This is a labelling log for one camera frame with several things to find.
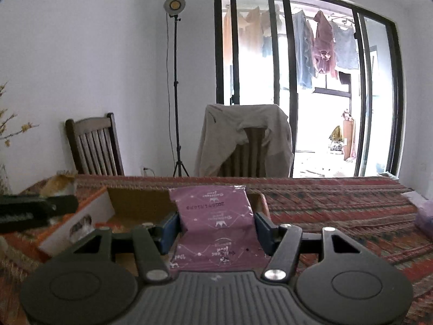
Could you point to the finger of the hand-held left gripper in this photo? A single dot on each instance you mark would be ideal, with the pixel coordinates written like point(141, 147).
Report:
point(64, 204)

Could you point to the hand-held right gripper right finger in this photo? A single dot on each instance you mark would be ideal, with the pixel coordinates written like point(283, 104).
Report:
point(262, 230)

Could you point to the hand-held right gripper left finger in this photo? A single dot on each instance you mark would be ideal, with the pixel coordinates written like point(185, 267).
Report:
point(171, 232)

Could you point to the yellow-orange snack packet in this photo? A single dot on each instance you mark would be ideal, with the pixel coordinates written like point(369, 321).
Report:
point(57, 186)

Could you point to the orange cardboard box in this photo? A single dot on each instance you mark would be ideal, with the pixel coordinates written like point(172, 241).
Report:
point(142, 203)

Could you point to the pink snack packet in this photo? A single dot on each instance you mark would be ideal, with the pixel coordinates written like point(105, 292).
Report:
point(216, 216)

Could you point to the dark wooden chair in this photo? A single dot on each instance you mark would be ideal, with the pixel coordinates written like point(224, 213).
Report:
point(91, 123)
point(253, 149)

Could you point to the yellow flower branches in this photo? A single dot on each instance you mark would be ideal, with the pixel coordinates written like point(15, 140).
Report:
point(25, 127)

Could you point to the beige jacket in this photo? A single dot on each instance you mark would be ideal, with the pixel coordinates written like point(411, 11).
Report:
point(220, 132)

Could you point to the black framed sliding door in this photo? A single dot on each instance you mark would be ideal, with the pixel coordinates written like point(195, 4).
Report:
point(292, 125)

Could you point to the orange tall container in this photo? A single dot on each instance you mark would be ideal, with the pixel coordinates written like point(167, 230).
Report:
point(349, 135)

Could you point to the purple tissue pack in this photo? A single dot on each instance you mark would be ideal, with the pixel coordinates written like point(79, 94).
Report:
point(424, 216)

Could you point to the maroon hanging garment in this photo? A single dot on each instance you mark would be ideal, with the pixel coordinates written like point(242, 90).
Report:
point(324, 47)

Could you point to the grey-blue hanging shirt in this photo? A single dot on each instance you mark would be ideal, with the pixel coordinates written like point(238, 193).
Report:
point(346, 47)

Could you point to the beige hanging garment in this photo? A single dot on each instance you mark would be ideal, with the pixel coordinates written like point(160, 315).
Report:
point(253, 23)

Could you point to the studio lamp on stand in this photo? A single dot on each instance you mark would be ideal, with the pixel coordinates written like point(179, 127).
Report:
point(175, 4)

